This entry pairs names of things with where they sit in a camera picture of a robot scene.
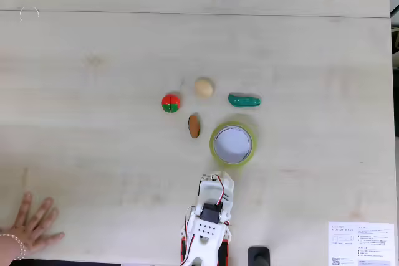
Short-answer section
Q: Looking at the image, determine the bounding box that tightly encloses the green toy cucumber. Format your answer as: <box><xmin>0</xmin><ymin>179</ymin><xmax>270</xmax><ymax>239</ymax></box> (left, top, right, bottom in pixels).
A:
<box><xmin>228</xmin><ymin>92</ymin><xmax>261</xmax><ymax>108</ymax></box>

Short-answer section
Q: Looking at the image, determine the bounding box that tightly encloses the person's hand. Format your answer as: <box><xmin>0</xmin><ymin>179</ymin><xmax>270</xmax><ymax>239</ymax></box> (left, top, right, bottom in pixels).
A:
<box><xmin>0</xmin><ymin>191</ymin><xmax>65</xmax><ymax>254</ymax></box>

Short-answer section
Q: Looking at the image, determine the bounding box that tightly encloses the small toy burger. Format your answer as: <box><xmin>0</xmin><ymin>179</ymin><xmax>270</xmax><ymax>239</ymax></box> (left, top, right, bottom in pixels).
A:
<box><xmin>187</xmin><ymin>115</ymin><xmax>201</xmax><ymax>139</ymax></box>

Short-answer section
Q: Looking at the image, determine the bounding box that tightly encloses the red green toy tomato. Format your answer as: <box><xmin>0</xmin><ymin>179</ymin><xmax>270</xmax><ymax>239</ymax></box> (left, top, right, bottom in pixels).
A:
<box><xmin>161</xmin><ymin>93</ymin><xmax>181</xmax><ymax>114</ymax></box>

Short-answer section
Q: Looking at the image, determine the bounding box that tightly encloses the beige toy egg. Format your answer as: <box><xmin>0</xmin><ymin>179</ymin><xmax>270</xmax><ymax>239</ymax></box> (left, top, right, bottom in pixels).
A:
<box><xmin>194</xmin><ymin>77</ymin><xmax>215</xmax><ymax>98</ymax></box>

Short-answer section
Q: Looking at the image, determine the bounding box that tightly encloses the white printed paper sheet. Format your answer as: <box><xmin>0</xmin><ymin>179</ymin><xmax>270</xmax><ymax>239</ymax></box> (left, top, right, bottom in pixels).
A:
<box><xmin>327</xmin><ymin>221</ymin><xmax>395</xmax><ymax>266</ymax></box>

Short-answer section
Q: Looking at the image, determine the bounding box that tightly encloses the gripper servo wire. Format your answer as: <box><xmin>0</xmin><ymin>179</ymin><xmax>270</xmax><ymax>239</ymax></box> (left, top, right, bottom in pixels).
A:
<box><xmin>211</xmin><ymin>174</ymin><xmax>232</xmax><ymax>226</ymax></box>

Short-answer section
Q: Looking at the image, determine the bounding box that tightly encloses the black camera stand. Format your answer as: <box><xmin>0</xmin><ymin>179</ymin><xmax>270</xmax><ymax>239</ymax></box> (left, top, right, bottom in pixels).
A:
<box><xmin>247</xmin><ymin>245</ymin><xmax>271</xmax><ymax>266</ymax></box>

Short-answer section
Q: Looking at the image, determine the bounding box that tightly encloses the pearl bracelet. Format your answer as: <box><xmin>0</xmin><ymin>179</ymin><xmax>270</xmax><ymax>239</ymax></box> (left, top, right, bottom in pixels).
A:
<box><xmin>0</xmin><ymin>232</ymin><xmax>27</xmax><ymax>261</ymax></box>

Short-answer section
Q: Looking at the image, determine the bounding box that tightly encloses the thin white wire loop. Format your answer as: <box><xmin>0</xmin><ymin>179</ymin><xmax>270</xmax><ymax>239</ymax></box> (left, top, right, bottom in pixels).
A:
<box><xmin>19</xmin><ymin>4</ymin><xmax>41</xmax><ymax>22</ymax></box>

